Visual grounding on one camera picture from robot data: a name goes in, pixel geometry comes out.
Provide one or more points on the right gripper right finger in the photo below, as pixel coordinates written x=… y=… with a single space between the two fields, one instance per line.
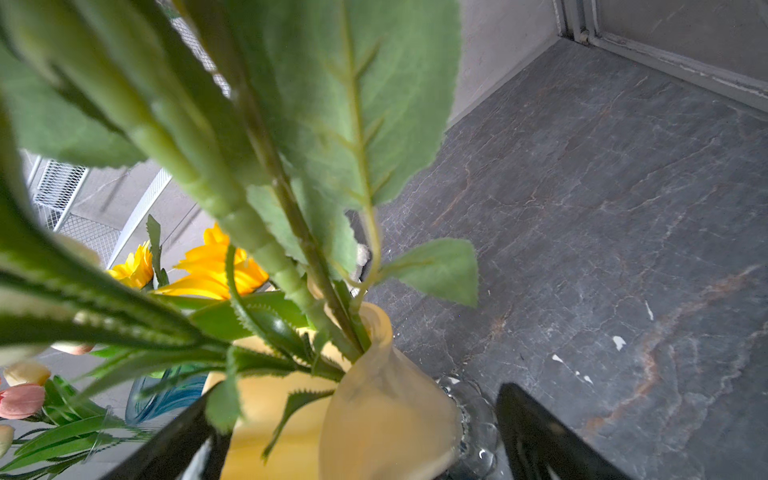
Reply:
x=539 y=446

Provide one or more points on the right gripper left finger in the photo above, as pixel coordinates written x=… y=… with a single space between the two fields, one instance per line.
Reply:
x=187 y=448

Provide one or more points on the cream wavy glass vase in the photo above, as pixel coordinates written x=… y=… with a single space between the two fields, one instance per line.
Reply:
x=386 y=419

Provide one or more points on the blue purple ribbed vase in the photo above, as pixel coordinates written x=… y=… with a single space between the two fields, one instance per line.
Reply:
x=160 y=393

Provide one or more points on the pink tulip left vase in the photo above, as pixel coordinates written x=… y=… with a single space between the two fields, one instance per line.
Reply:
x=21 y=401

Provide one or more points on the yellow sunflower centre vase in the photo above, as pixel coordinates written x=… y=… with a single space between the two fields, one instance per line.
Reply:
x=137 y=270

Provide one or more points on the white wire wall basket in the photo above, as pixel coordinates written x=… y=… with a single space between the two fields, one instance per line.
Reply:
x=80 y=175

